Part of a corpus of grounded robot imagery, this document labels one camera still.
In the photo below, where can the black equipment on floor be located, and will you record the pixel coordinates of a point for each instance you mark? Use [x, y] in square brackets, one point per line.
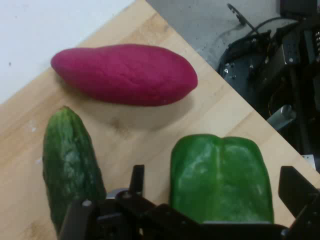
[282, 65]

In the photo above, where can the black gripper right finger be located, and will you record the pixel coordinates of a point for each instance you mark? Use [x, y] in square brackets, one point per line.
[303, 200]

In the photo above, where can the wooden cutting board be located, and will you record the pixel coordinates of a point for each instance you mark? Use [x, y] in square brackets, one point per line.
[130, 132]

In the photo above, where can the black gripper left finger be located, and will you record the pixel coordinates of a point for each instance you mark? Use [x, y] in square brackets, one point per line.
[110, 217]

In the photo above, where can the green bell pepper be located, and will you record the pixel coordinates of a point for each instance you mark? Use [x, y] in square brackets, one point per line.
[220, 180]

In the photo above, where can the purple sweet potato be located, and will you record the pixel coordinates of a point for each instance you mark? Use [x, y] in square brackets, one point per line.
[125, 75]

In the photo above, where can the dark green cucumber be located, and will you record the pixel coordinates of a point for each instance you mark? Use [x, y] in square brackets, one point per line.
[70, 162]

